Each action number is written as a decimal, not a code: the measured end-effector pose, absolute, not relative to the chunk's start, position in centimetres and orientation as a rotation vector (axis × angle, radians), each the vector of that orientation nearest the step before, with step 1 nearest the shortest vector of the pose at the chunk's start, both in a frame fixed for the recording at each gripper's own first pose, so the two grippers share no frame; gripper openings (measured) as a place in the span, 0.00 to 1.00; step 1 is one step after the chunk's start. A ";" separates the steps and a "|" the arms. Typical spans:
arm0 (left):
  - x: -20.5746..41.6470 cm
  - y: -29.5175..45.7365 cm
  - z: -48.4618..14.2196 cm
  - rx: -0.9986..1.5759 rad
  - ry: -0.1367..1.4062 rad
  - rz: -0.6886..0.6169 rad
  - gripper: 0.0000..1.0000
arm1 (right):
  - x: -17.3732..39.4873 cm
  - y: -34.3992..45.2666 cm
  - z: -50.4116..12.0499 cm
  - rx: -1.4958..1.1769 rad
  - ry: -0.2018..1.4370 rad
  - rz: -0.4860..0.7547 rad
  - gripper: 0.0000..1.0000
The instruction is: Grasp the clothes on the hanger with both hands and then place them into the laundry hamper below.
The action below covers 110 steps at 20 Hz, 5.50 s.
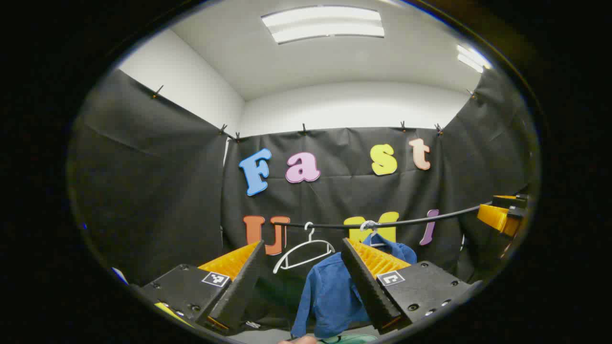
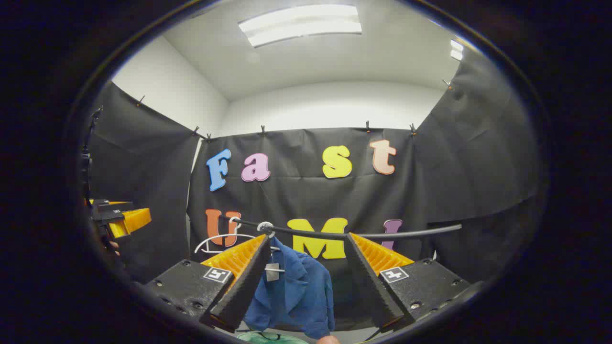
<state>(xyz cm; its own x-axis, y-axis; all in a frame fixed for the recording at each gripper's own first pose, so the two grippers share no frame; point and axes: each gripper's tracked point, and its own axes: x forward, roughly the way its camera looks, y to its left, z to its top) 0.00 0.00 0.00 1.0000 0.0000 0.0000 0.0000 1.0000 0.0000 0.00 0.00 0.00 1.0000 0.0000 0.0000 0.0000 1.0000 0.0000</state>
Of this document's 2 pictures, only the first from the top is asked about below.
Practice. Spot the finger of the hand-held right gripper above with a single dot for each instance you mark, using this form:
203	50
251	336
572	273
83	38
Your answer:
497	219

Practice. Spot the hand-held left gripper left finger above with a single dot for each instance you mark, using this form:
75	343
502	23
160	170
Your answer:
241	282

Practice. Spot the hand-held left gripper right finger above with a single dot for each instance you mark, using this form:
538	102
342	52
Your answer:
366	282

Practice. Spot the green laundry hamper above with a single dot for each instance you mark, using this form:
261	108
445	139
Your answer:
349	339

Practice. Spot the white clothes hanger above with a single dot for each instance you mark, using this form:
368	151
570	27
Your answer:
311	242
369	224

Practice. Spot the black backdrop cloth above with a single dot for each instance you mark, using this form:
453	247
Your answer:
344	196

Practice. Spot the ceiling light panel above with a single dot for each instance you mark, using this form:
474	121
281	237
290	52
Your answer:
325	24
472	58

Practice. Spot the row of small cloth clips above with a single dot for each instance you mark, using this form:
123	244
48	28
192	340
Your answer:
303	129

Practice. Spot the black clothes rail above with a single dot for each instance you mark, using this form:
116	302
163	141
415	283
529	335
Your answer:
420	220

